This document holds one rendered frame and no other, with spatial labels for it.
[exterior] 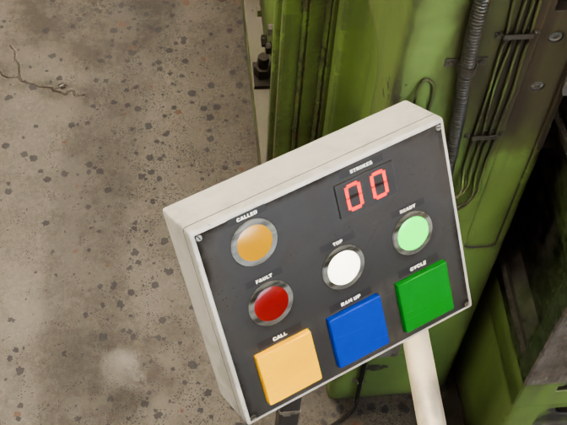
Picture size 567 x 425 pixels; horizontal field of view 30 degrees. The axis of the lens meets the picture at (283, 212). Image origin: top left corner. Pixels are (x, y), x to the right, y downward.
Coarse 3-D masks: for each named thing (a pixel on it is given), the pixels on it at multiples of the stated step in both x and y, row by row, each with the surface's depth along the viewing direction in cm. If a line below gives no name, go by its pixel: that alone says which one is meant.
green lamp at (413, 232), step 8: (408, 224) 128; (416, 224) 129; (424, 224) 129; (400, 232) 128; (408, 232) 128; (416, 232) 129; (424, 232) 130; (400, 240) 128; (408, 240) 129; (416, 240) 129; (408, 248) 129; (416, 248) 130
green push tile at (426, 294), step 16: (416, 272) 132; (432, 272) 132; (400, 288) 131; (416, 288) 132; (432, 288) 133; (448, 288) 134; (400, 304) 132; (416, 304) 133; (432, 304) 134; (448, 304) 135; (416, 320) 134
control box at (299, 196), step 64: (384, 128) 126; (256, 192) 119; (320, 192) 121; (384, 192) 125; (448, 192) 130; (192, 256) 117; (320, 256) 124; (384, 256) 128; (448, 256) 133; (256, 320) 123; (320, 320) 127; (256, 384) 126; (320, 384) 131
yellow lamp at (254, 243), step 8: (256, 224) 118; (248, 232) 117; (256, 232) 118; (264, 232) 118; (240, 240) 117; (248, 240) 118; (256, 240) 118; (264, 240) 119; (272, 240) 119; (240, 248) 118; (248, 248) 118; (256, 248) 119; (264, 248) 119; (240, 256) 118; (248, 256) 119; (256, 256) 119
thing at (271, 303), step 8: (272, 288) 122; (280, 288) 122; (264, 296) 122; (272, 296) 122; (280, 296) 123; (288, 296) 123; (256, 304) 122; (264, 304) 122; (272, 304) 123; (280, 304) 123; (256, 312) 122; (264, 312) 122; (272, 312) 123; (280, 312) 124; (264, 320) 123
